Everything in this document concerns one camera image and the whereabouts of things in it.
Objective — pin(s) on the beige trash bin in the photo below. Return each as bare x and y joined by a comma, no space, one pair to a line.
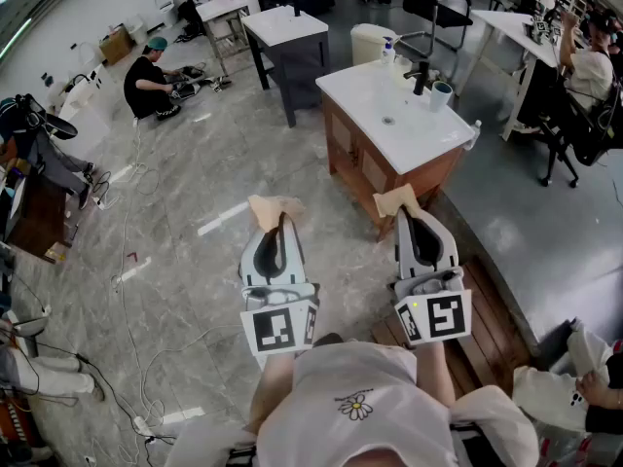
366,44

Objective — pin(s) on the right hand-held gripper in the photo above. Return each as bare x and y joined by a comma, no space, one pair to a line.
445,316

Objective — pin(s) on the wooden vanity cabinet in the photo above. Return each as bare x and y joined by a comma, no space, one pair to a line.
360,158

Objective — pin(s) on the person's right forearm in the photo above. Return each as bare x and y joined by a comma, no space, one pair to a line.
435,368

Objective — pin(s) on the white desk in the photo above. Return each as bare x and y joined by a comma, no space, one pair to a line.
511,27

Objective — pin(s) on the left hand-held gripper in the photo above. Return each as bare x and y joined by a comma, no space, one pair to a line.
277,326

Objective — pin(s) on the person's white shirt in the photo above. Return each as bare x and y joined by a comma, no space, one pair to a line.
360,406

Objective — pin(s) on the cardboard box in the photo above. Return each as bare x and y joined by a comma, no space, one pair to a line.
117,46

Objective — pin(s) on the white toilet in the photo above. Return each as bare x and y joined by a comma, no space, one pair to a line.
165,0

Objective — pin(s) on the white power strip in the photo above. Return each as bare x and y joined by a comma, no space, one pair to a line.
142,424

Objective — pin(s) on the white cup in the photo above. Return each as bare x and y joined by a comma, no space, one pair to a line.
440,97

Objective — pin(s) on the metal table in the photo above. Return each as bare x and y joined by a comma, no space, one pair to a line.
221,12

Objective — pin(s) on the dark grey vanity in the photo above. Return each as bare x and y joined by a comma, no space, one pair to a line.
292,51

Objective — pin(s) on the person's left forearm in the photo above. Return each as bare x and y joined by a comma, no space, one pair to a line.
272,387

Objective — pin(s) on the black faucet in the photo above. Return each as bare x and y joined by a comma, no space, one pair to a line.
297,8
421,78

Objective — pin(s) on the blue pump soap bottle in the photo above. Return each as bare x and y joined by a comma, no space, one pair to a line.
388,52

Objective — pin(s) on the black office chair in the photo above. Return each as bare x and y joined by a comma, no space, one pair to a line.
584,139

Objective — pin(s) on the wooden slat platform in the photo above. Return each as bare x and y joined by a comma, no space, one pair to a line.
487,319

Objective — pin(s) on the black metal frame chair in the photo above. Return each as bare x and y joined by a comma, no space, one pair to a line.
438,3

